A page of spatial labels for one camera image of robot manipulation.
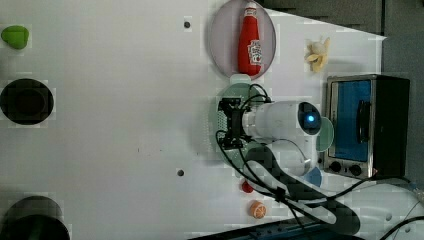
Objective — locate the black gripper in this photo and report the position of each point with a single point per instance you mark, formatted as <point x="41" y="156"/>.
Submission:
<point x="231" y="107"/>

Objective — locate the green oval strainer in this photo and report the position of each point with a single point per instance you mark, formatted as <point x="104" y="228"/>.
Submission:
<point x="252" y="95"/>

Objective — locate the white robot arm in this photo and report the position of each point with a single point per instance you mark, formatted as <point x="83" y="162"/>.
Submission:
<point x="273" y="145"/>

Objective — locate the small red strawberry toy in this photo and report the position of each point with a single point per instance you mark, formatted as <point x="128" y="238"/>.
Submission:
<point x="246" y="187"/>

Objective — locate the orange slice toy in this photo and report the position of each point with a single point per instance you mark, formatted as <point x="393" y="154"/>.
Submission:
<point x="257" y="210"/>

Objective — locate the blue bowl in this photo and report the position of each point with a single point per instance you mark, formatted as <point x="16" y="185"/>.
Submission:
<point x="314" y="177"/>

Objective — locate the red plush ketchup bottle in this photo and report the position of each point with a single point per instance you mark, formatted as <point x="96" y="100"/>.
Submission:
<point x="249" y="47"/>

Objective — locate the grey round plate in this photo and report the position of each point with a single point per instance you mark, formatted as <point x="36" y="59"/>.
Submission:
<point x="224" y="30"/>

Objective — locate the plush peeled banana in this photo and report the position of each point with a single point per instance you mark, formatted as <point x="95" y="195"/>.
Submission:
<point x="318" y="54"/>

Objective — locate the black toaster oven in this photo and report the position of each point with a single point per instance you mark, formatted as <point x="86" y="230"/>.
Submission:
<point x="369" y="114"/>

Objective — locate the black round container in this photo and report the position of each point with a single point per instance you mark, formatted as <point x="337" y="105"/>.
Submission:
<point x="27" y="101"/>

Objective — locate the black cylindrical cup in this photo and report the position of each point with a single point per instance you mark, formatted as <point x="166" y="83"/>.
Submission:
<point x="34" y="218"/>

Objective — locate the green plush pepper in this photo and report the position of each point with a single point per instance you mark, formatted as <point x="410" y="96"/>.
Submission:
<point x="15" y="36"/>

